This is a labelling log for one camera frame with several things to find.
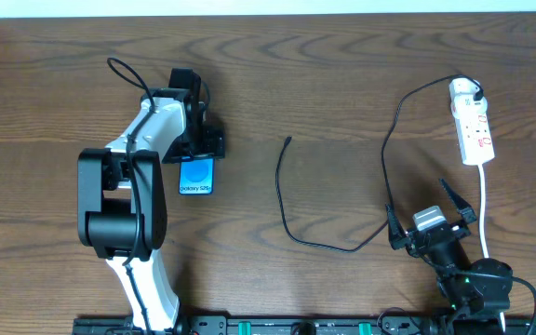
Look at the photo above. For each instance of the blue Galaxy smartphone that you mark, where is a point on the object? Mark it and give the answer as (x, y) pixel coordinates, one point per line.
(196, 177)

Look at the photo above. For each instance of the white charger plug adapter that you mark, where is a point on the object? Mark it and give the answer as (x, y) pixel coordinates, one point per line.
(466, 98)

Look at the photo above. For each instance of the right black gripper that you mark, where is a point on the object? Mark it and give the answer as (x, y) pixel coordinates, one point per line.
(434, 234)

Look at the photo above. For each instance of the white power strip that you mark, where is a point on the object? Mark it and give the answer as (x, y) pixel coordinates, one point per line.
(472, 125)

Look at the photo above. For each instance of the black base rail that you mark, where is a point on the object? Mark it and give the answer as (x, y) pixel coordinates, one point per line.
(221, 325)

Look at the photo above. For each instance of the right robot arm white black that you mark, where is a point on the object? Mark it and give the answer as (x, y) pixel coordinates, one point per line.
(477, 291)

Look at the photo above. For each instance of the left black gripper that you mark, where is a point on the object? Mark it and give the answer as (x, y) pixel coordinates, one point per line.
(211, 142)

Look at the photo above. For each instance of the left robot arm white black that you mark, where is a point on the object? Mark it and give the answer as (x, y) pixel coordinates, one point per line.
(121, 206)

